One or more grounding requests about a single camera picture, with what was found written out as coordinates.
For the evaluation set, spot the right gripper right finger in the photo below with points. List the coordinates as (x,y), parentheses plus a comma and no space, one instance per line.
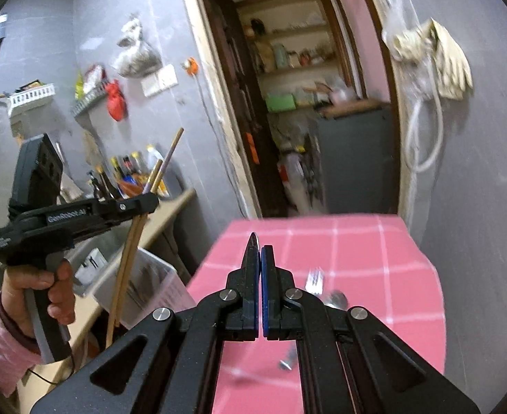
(348,360)

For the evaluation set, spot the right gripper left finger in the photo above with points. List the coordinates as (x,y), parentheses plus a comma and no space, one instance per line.
(169,362)

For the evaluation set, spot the steel fork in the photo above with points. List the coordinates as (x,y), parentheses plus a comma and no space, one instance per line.
(313,285)

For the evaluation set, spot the steel spoon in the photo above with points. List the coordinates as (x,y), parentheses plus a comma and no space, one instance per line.
(337,300)
(253,242)

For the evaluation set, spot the pink sleeve left forearm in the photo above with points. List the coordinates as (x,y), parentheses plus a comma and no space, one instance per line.
(18,353)

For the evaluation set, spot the white perforated utensil holder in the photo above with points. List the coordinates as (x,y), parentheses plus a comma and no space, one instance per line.
(153,283)

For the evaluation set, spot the pink checkered tablecloth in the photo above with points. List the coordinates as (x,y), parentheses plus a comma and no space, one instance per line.
(371,259)

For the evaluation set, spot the red plastic bag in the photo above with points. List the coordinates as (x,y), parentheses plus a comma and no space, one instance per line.
(116,104)

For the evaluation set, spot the hanging clear bag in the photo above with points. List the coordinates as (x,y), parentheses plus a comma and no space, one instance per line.
(136,57)

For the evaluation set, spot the dark grey cabinet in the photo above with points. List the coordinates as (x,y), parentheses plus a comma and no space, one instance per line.
(355,165)

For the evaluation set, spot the green box on shelf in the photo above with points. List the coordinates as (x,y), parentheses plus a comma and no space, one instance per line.
(280,103)

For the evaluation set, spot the yellow rubber gloves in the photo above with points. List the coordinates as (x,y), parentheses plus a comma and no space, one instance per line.
(431,38)

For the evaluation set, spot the white wall basket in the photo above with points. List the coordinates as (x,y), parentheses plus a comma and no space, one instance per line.
(35,97)

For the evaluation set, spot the grey wall shelf rack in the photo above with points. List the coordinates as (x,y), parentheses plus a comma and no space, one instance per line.
(90,99)

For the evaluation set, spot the white wall socket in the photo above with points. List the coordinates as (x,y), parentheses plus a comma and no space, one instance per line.
(159,81)

